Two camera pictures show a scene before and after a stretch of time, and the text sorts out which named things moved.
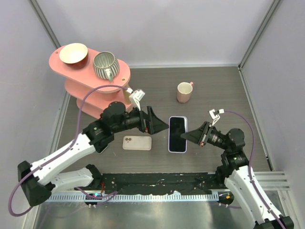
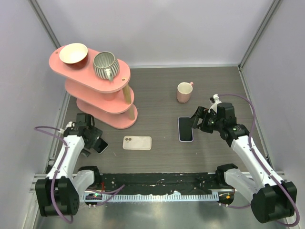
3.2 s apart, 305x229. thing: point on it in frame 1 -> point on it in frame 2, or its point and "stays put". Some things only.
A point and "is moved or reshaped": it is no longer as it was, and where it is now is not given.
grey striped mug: (106, 65) stays put
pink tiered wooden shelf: (80, 78) stays put
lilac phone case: (168, 135) -> (179, 131)
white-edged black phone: (100, 148) stays put
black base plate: (133, 183) stays put
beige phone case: (137, 142) stays put
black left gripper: (155, 124) -> (95, 133)
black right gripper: (196, 135) -> (202, 112)
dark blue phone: (177, 126) is moved or reshaped
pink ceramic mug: (184, 92) stays put
